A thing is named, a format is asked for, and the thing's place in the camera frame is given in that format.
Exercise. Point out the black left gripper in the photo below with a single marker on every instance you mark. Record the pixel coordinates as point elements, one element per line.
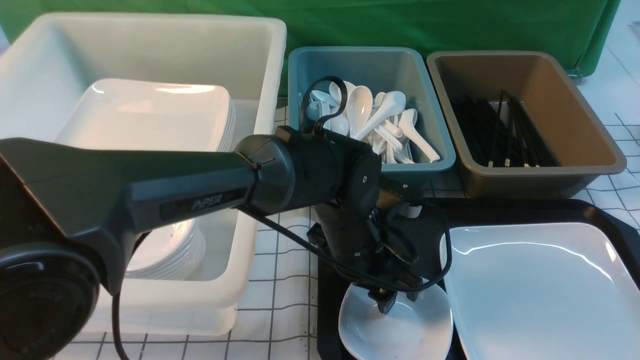
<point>356,235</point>

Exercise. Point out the stack of white plates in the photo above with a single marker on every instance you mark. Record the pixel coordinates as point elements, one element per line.
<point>122,114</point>

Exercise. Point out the white square rice plate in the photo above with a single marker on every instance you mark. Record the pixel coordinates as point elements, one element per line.
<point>555,291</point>

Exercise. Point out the white spoon pile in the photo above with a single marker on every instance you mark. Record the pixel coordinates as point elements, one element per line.
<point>407,125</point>
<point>393,103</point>

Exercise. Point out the white spoon top pile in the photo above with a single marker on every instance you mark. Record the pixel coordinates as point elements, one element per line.
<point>393,103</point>

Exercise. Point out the bundle of black chopsticks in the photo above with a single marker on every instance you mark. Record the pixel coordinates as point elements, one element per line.
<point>501,134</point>

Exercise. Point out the small white bowl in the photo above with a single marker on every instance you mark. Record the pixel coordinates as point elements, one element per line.
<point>412,330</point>

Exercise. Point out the brown plastic bin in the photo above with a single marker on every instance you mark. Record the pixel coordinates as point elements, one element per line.
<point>562,116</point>

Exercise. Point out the large white plastic tub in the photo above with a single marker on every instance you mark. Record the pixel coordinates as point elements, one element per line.
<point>48,68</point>

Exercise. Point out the white spoon right pile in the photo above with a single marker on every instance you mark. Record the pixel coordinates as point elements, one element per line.
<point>407,125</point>

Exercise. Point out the teal plastic bin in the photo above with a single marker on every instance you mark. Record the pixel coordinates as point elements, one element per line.
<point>381,69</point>

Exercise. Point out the white grid tablecloth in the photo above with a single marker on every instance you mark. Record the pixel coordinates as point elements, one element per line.
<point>277,316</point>

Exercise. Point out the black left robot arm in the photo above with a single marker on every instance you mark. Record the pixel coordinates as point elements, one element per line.
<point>72,219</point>

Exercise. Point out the stack of white bowls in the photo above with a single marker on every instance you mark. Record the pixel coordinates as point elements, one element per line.
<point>170,253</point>

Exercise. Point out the green cloth backdrop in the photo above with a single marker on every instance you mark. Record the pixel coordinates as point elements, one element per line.
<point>572,31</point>

